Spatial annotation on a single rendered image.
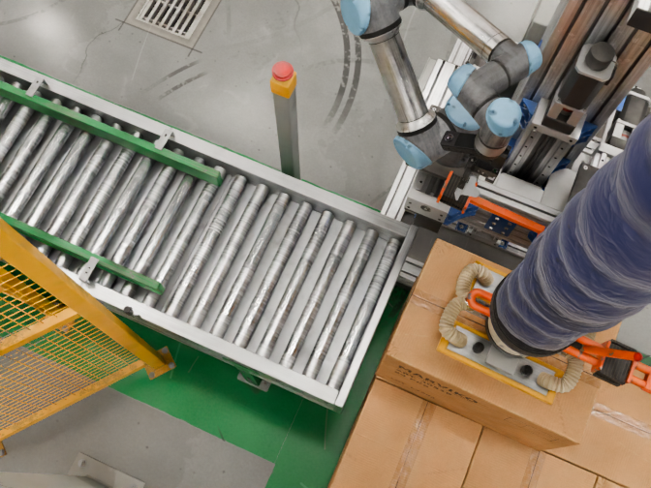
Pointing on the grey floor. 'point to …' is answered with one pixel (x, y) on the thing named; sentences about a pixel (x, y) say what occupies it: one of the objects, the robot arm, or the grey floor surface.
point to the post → (287, 125)
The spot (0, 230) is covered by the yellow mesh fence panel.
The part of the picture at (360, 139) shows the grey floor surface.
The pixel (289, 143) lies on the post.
